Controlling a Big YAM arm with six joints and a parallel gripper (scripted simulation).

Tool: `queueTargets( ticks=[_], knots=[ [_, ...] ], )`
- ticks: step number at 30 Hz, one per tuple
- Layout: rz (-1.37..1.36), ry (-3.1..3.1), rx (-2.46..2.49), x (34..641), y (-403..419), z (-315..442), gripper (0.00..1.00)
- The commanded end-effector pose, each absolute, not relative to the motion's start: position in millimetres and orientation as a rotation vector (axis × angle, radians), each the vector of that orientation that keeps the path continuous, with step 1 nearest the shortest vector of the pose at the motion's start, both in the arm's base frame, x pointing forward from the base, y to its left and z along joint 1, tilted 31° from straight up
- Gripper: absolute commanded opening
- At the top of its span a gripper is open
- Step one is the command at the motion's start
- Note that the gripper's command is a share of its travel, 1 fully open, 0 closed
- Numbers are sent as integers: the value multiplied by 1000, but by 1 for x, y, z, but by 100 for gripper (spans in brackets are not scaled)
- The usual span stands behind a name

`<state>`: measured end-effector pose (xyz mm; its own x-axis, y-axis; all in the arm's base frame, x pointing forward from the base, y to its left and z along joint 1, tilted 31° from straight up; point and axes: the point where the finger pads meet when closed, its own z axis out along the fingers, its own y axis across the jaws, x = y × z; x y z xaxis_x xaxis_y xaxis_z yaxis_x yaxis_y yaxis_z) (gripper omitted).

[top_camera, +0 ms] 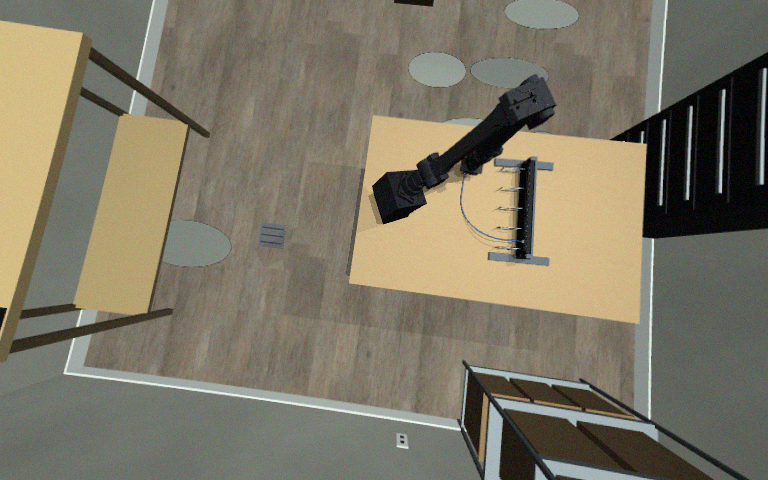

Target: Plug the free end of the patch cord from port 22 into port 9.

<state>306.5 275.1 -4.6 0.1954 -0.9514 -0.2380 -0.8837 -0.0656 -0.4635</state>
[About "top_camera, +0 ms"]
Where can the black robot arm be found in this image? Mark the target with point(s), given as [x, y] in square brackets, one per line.
[531, 101]

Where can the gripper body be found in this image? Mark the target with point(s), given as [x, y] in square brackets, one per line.
[468, 168]

